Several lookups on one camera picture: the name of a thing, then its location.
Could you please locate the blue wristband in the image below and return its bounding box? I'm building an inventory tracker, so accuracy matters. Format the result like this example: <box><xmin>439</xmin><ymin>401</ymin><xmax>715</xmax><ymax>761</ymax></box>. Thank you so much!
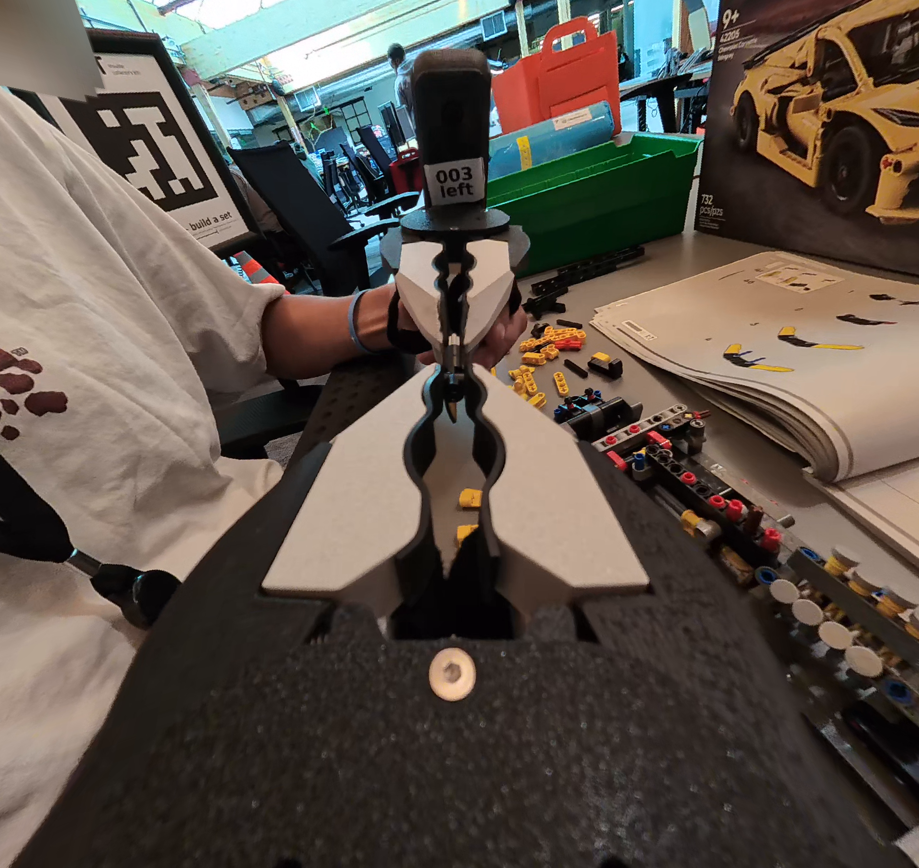
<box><xmin>347</xmin><ymin>290</ymin><xmax>378</xmax><ymax>356</ymax></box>

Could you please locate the person's left hand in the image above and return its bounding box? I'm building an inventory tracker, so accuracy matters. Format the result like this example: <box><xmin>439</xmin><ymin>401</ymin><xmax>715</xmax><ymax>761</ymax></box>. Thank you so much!
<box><xmin>373</xmin><ymin>287</ymin><xmax>530</xmax><ymax>374</ymax></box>

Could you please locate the white cloth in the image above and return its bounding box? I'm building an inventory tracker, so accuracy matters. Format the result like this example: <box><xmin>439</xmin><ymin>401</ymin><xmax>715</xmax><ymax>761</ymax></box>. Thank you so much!
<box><xmin>0</xmin><ymin>89</ymin><xmax>288</xmax><ymax>868</ymax></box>

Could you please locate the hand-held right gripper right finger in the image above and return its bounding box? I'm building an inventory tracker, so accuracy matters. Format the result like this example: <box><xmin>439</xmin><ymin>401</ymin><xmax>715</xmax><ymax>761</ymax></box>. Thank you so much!
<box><xmin>459</xmin><ymin>364</ymin><xmax>652</xmax><ymax>641</ymax></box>

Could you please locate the lego car chassis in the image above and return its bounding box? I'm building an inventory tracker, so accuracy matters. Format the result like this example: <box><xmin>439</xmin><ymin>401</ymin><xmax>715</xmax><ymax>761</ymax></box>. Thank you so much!
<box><xmin>553</xmin><ymin>387</ymin><xmax>919</xmax><ymax>833</ymax></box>

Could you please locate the black lego frame piece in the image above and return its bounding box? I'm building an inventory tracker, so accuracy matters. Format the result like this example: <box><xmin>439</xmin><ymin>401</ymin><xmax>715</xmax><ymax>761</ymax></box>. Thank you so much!
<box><xmin>523</xmin><ymin>245</ymin><xmax>646</xmax><ymax>320</ymax></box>

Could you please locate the lego set box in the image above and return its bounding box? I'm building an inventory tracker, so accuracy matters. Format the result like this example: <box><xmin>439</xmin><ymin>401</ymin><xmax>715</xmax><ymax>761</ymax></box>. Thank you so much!
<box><xmin>696</xmin><ymin>0</ymin><xmax>919</xmax><ymax>277</ymax></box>

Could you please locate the white instruction booklet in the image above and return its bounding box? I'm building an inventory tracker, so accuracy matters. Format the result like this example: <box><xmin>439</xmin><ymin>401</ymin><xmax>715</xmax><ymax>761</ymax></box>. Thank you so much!
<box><xmin>590</xmin><ymin>251</ymin><xmax>919</xmax><ymax>568</ymax></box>

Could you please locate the green plastic bin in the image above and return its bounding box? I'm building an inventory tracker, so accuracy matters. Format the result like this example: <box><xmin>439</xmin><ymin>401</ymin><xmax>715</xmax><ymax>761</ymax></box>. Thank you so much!
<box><xmin>487</xmin><ymin>132</ymin><xmax>703</xmax><ymax>277</ymax></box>

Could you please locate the black office chair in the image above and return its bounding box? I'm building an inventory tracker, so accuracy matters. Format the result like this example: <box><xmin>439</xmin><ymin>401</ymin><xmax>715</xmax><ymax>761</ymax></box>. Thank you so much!
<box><xmin>228</xmin><ymin>143</ymin><xmax>421</xmax><ymax>296</ymax></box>

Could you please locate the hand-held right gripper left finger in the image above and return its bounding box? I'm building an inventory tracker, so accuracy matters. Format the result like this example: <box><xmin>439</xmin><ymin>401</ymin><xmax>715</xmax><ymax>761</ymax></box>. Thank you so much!
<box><xmin>262</xmin><ymin>363</ymin><xmax>460</xmax><ymax>641</ymax></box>

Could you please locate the person's left forearm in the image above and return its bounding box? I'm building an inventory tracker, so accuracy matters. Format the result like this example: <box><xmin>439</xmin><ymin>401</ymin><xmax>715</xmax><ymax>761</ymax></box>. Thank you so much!
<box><xmin>262</xmin><ymin>287</ymin><xmax>378</xmax><ymax>381</ymax></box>

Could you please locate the pile of yellow lego pieces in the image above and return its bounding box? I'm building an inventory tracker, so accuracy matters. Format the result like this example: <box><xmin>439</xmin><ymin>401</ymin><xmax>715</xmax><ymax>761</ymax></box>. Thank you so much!
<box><xmin>508</xmin><ymin>323</ymin><xmax>588</xmax><ymax>410</ymax></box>

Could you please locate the framed black white marker sign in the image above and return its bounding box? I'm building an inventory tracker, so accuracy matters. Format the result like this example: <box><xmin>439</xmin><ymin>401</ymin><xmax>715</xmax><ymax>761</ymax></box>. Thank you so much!
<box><xmin>7</xmin><ymin>28</ymin><xmax>263</xmax><ymax>252</ymax></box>

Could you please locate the light blue wrapped package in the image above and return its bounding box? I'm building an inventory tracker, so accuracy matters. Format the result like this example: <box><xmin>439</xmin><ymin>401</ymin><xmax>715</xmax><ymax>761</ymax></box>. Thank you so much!
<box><xmin>488</xmin><ymin>101</ymin><xmax>617</xmax><ymax>180</ymax></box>

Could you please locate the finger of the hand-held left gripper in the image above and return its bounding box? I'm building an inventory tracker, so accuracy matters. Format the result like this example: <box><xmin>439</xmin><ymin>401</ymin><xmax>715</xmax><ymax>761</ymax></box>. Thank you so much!
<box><xmin>458</xmin><ymin>238</ymin><xmax>518</xmax><ymax>352</ymax></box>
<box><xmin>395</xmin><ymin>238</ymin><xmax>451</xmax><ymax>354</ymax></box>

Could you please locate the black shoulder strap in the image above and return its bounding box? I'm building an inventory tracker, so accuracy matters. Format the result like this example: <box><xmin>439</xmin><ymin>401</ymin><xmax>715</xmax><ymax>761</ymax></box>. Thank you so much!
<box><xmin>0</xmin><ymin>452</ymin><xmax>180</xmax><ymax>631</ymax></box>

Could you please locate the orange object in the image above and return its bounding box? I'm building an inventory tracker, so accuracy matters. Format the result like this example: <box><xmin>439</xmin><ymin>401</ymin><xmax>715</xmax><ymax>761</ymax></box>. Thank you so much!
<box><xmin>233</xmin><ymin>249</ymin><xmax>291</xmax><ymax>296</ymax></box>

